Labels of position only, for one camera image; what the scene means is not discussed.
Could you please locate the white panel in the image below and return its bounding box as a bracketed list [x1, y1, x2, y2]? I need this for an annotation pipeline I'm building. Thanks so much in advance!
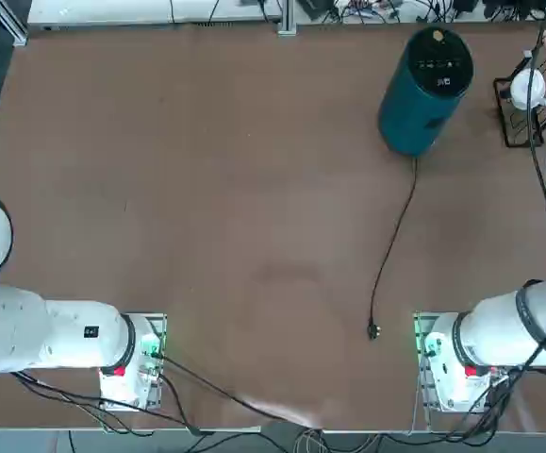
[26, 0, 283, 32]

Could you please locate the white cup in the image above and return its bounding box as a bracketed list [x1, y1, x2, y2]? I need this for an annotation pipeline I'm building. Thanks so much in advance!
[509, 68, 546, 112]

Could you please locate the black air fryer power cord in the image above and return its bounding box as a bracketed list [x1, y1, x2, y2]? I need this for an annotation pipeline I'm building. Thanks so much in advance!
[365, 157, 419, 342]

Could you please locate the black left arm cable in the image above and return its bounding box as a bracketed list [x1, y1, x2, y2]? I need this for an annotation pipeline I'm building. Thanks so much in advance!
[157, 353, 323, 428]

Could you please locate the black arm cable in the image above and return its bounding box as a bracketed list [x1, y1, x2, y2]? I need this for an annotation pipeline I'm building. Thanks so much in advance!
[157, 353, 323, 428]
[441, 315, 546, 447]

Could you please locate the aluminium profile post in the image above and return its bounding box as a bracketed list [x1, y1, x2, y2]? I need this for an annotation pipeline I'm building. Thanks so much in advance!
[277, 0, 298, 37]

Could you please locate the black wire cup rack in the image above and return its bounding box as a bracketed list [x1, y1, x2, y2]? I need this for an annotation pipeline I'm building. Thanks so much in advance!
[492, 27, 546, 148]

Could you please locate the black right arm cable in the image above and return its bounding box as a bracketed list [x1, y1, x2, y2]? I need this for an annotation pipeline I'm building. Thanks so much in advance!
[441, 315, 546, 447]

